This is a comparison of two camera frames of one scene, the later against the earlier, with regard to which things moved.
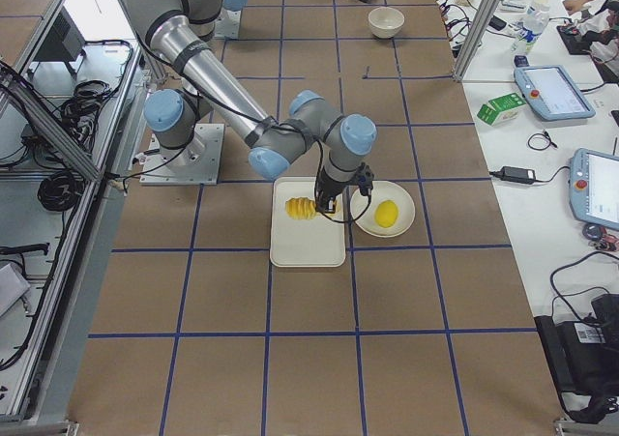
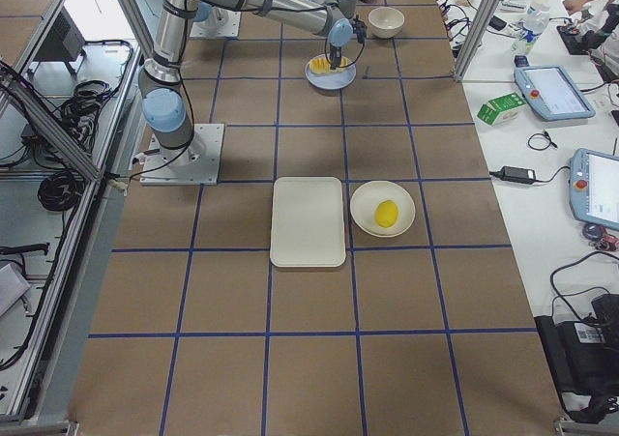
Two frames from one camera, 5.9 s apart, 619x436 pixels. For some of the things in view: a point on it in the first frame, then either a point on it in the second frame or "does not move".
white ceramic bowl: [386, 21] does not move
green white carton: [499, 108] does not move
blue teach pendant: [552, 93] does not move
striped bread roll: [301, 209] to [321, 65]
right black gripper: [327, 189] to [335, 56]
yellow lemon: [387, 214] does not move
